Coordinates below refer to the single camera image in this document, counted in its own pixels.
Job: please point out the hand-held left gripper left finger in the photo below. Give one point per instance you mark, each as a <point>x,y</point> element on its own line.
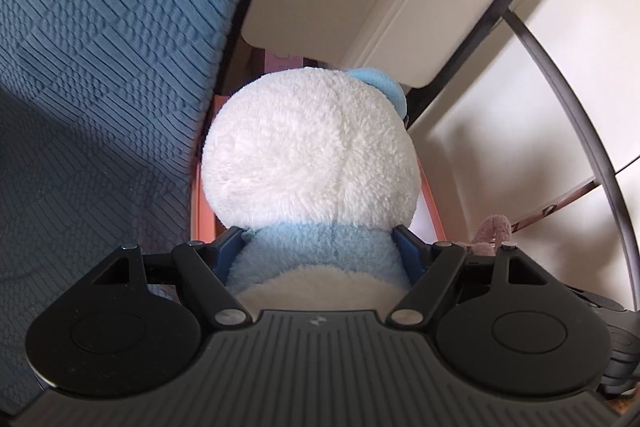
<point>231,257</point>

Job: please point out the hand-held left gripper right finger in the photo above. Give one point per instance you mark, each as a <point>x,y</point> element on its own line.
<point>407,257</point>

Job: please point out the white plush toy blue cap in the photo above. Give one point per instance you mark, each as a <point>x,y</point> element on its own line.
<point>310,162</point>

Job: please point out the pink plush toy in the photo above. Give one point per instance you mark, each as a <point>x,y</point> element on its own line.
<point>492,232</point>

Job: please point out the pink paper leaflet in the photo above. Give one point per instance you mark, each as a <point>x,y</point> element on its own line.
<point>282,61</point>

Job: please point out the blue textured sofa cover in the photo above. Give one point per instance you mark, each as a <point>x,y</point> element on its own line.
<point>100,82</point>

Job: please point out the black curved metal tube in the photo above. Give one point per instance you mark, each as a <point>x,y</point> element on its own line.
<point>580,107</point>

